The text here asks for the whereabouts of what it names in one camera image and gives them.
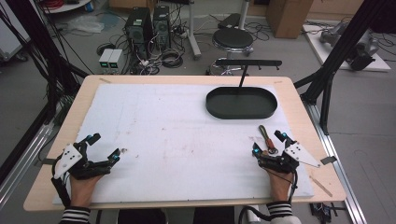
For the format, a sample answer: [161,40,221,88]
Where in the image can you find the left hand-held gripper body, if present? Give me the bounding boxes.
[53,142,113,181]

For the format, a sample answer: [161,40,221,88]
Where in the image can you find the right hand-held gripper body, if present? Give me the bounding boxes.
[257,141,322,175]

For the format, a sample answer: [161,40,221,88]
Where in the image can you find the keychain with brown strap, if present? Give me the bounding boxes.
[258,124,279,156]

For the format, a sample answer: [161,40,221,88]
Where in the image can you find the person's left hand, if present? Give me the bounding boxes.
[68,174,104,208]

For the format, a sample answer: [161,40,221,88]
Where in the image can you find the person's right hand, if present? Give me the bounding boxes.
[266,169,295,203]

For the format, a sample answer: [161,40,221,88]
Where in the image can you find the thin wooden stick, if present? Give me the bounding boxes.
[308,175,333,198]

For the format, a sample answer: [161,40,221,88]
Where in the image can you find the black hook stand with tray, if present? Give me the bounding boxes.
[205,58,283,120]

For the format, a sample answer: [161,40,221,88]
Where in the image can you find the white foam mat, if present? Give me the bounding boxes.
[52,82,315,206]

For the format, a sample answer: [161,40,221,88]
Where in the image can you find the black parts under table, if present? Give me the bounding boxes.
[309,202,344,224]

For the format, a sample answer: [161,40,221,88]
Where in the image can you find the white power supply box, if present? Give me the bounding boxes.
[98,48,115,75]
[107,49,124,75]

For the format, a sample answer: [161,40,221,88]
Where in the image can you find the white floor board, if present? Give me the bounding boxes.
[301,23,392,73]

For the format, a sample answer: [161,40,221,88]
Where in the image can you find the black round stool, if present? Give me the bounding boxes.
[211,27,255,59]

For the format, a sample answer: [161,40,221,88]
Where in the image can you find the clear plastic bag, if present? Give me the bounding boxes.
[65,14,106,35]

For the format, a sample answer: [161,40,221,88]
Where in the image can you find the large black computer tower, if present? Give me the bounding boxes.
[123,7,154,61]

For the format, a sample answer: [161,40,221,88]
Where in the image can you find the grey robot device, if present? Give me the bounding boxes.
[319,21,380,72]

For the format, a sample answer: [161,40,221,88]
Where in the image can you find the brown cardboard box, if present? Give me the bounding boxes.
[265,0,315,40]

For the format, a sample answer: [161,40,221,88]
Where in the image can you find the grey equipment case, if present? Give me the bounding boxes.
[0,18,31,63]

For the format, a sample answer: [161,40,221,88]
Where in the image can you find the black flat bag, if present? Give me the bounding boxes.
[217,12,242,30]

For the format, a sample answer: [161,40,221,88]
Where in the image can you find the slim black computer tower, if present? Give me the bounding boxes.
[151,5,172,51]

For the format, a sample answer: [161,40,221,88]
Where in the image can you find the white stand leg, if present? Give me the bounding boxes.
[186,0,203,61]

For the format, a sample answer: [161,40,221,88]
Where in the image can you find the white round table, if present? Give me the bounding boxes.
[42,0,92,14]

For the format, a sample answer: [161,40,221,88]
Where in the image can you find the grey metal bracket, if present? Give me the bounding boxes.
[34,158,58,167]
[319,155,338,166]

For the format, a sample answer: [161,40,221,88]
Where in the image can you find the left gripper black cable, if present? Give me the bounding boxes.
[50,154,72,208]

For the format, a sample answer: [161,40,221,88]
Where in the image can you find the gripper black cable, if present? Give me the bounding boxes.
[238,170,299,223]
[50,154,72,208]

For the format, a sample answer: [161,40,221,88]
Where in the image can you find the aluminium rail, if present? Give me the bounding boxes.
[0,120,55,208]
[303,101,368,224]

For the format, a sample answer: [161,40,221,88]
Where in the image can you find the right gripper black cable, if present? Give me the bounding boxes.
[238,170,299,223]

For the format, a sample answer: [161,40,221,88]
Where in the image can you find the black frame strut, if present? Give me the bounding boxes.
[293,0,396,135]
[0,0,90,185]

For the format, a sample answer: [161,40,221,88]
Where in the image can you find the coiled black cable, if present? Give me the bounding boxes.
[161,49,185,69]

